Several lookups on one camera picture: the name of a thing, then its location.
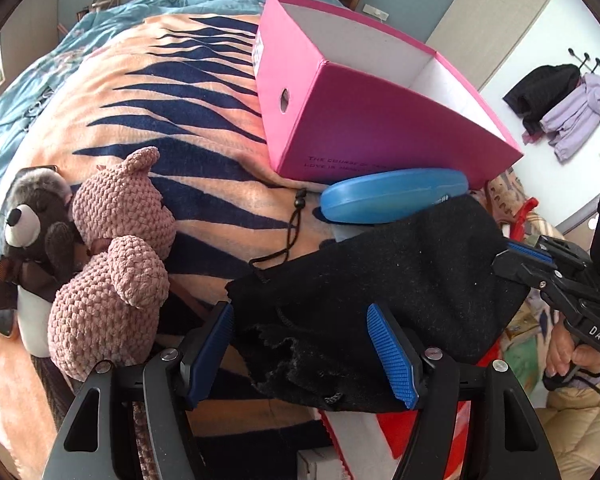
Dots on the blue quilt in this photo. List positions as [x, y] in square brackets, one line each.
[30, 95]

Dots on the blue glasses case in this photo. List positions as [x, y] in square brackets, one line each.
[380, 197]

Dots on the white box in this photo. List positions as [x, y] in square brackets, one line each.
[320, 462]

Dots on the orange printed blanket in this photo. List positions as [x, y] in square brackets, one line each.
[180, 90]

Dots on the grey-brown plush toy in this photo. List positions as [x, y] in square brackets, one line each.
[35, 205]

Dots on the pink cardboard box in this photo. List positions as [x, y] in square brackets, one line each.
[370, 125]

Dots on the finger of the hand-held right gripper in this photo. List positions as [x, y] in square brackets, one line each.
[520, 265]

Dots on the black jacket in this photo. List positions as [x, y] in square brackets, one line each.
[540, 92]

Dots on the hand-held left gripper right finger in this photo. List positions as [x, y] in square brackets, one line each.
[392, 355]

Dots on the pink crochet bear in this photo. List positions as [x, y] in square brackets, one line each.
[110, 260]

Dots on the beige puffy jacket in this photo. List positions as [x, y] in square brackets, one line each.
[580, 435]

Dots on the white wall socket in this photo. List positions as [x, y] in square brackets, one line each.
[376, 10]

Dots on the red plastic tool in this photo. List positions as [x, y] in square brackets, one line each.
[525, 210]

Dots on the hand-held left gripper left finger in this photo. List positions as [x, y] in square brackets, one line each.
[212, 347]

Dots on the black coat rack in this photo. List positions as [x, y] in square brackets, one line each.
[586, 57]

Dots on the red and white packet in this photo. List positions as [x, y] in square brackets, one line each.
[410, 435]

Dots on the person's right hand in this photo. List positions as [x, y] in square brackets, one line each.
[562, 352]

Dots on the purple jacket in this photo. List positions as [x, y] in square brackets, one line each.
[575, 115]

